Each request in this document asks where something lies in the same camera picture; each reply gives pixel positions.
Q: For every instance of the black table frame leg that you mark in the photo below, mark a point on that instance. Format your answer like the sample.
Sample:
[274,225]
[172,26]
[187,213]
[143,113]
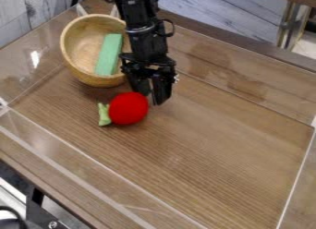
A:
[21,211]

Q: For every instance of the clear acrylic corner bracket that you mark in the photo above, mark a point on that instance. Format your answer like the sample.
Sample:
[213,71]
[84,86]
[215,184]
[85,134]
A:
[85,10]

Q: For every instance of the wooden bowl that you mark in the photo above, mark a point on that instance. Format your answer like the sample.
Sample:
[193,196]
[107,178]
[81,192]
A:
[80,46]

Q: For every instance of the red plush fruit green leaves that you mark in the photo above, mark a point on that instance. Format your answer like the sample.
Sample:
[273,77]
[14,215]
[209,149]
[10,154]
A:
[126,110]

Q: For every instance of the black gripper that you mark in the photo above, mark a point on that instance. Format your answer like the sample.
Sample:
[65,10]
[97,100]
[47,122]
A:
[147,63]

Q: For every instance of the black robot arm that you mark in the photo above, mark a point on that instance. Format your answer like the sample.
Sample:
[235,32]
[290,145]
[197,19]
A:
[138,13]

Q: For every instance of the metal table leg background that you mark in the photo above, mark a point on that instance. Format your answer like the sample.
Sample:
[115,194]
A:
[292,25]

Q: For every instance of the green rectangular block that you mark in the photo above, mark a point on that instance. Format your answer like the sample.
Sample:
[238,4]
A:
[108,55]

